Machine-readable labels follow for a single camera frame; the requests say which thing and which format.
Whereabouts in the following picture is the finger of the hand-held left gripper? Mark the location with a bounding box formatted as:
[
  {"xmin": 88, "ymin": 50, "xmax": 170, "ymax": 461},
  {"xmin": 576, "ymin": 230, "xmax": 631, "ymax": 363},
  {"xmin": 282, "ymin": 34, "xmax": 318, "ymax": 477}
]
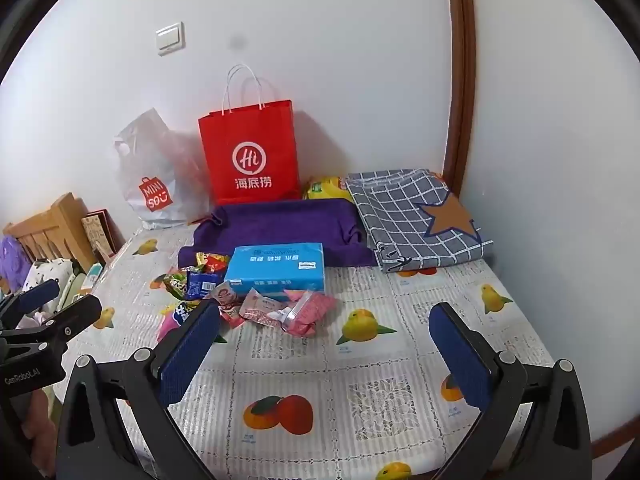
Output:
[
  {"xmin": 0, "ymin": 279, "xmax": 61, "ymax": 328},
  {"xmin": 15, "ymin": 294, "xmax": 103, "ymax": 347}
]

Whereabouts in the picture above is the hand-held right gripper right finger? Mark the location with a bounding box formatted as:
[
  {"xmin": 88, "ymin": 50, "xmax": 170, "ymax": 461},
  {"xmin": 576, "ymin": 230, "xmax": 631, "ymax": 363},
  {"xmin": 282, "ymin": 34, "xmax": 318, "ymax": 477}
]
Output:
[{"xmin": 428, "ymin": 301, "xmax": 593, "ymax": 480}]

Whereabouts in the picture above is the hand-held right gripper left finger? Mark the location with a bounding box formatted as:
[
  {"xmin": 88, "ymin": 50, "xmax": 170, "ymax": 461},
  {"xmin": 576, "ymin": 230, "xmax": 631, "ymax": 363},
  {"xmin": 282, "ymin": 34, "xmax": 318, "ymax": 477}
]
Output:
[{"xmin": 56, "ymin": 302, "xmax": 223, "ymax": 480}]

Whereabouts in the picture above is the pink and yellow snack packet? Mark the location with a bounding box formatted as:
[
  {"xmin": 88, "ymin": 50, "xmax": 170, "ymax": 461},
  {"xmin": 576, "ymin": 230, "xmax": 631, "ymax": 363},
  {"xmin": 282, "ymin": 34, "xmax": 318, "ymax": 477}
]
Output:
[{"xmin": 159, "ymin": 302, "xmax": 201, "ymax": 341}]

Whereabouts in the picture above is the blue biscuit packet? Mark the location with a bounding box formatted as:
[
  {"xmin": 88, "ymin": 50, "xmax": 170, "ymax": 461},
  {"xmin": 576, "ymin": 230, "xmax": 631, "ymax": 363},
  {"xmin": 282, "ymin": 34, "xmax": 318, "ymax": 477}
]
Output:
[{"xmin": 187, "ymin": 270, "xmax": 223, "ymax": 301}]

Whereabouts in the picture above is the green snack packet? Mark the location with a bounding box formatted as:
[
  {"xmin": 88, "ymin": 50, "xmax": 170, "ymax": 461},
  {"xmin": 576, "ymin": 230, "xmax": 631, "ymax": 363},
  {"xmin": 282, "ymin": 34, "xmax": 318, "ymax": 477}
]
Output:
[{"xmin": 162, "ymin": 267, "xmax": 193, "ymax": 301}]

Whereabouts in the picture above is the pink and white snack packet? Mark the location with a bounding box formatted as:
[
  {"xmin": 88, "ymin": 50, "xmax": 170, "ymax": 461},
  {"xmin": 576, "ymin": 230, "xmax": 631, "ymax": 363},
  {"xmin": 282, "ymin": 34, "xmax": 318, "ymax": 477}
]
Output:
[{"xmin": 207, "ymin": 282, "xmax": 251, "ymax": 311}]

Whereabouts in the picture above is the pink bear stick packet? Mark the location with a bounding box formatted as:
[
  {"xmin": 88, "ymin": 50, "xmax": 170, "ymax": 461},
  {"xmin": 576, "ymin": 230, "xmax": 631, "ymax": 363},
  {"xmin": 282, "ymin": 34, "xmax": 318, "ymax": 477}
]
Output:
[{"xmin": 239, "ymin": 287, "xmax": 291, "ymax": 328}]

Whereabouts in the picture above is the pink resealable snack bag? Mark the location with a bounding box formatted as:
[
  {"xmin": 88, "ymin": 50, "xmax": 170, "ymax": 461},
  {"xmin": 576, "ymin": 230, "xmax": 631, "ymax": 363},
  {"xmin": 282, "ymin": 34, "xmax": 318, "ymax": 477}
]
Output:
[{"xmin": 280, "ymin": 290, "xmax": 338, "ymax": 338}]

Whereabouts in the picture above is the white printed clothing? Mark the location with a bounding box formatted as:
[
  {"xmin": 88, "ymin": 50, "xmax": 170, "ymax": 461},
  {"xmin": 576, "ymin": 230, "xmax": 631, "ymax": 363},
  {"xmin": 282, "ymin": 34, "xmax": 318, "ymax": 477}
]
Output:
[{"xmin": 22, "ymin": 258, "xmax": 76, "ymax": 306}]

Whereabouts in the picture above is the purple clothing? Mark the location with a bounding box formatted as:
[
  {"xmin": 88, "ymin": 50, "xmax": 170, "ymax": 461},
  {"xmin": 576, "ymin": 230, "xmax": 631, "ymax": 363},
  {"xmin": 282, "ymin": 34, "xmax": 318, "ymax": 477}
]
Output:
[{"xmin": 0, "ymin": 235, "xmax": 31, "ymax": 291}]

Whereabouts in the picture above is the brown patterned box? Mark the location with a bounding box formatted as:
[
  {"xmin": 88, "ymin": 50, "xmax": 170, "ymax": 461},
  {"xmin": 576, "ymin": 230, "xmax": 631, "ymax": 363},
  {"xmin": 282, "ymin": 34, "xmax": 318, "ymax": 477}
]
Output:
[{"xmin": 81, "ymin": 208, "xmax": 126, "ymax": 266}]

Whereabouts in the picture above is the blue tissue pack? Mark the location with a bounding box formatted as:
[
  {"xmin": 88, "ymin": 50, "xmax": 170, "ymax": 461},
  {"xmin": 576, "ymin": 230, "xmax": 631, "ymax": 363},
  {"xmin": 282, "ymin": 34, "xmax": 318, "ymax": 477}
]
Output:
[{"xmin": 224, "ymin": 242, "xmax": 326, "ymax": 295}]

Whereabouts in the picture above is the purple towel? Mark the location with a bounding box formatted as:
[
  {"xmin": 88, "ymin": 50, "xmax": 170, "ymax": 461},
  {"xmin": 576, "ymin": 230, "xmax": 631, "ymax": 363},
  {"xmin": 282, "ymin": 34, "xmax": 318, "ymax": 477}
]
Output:
[{"xmin": 178, "ymin": 199, "xmax": 378, "ymax": 268}]

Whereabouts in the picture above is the grey checked cloth with star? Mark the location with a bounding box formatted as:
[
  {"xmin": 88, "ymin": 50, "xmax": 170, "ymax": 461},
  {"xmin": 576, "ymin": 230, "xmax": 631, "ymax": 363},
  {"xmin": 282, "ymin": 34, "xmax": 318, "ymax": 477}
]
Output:
[{"xmin": 345, "ymin": 169, "xmax": 495, "ymax": 273}]

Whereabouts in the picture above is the white plastic bag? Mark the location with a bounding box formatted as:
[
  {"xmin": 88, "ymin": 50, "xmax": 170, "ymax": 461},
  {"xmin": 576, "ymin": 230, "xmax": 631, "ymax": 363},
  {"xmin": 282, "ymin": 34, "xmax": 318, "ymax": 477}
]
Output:
[{"xmin": 113, "ymin": 108, "xmax": 213, "ymax": 231}]

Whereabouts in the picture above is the large yellow snack bag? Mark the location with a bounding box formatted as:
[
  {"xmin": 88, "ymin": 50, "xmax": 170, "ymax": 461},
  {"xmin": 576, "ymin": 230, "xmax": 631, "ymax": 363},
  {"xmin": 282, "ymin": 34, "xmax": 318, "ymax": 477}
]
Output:
[{"xmin": 302, "ymin": 176, "xmax": 353, "ymax": 202}]

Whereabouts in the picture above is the red paper bag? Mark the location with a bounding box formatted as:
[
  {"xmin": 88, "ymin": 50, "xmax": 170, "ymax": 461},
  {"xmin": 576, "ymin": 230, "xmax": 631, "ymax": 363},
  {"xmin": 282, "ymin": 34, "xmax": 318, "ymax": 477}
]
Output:
[{"xmin": 198, "ymin": 64, "xmax": 302, "ymax": 206}]

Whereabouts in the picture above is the brown wooden door frame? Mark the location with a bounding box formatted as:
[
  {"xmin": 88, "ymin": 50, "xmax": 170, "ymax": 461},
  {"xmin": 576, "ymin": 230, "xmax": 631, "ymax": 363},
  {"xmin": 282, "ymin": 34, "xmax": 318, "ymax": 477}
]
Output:
[{"xmin": 442, "ymin": 0, "xmax": 476, "ymax": 196}]

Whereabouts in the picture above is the white light switch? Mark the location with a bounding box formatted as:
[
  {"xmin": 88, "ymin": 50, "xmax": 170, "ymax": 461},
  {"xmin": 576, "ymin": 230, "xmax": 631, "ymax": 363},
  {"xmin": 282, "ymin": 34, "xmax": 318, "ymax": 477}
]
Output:
[{"xmin": 155, "ymin": 22, "xmax": 185, "ymax": 56}]

